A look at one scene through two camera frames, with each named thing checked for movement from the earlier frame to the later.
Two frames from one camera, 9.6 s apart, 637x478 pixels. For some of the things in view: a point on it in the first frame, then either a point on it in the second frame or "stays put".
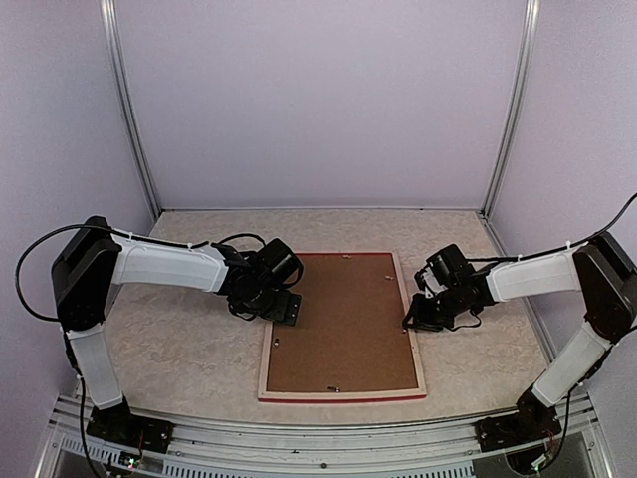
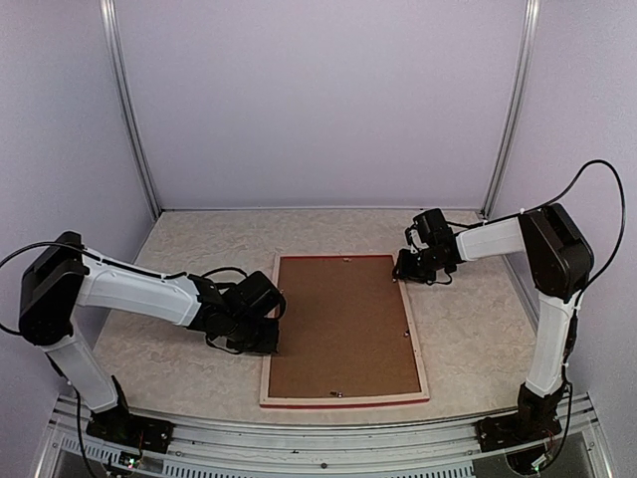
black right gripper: [420, 319] → [404, 271]
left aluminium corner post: [121, 79] stays put
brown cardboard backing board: [348, 332] stays put
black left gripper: [279, 314] → [269, 344]
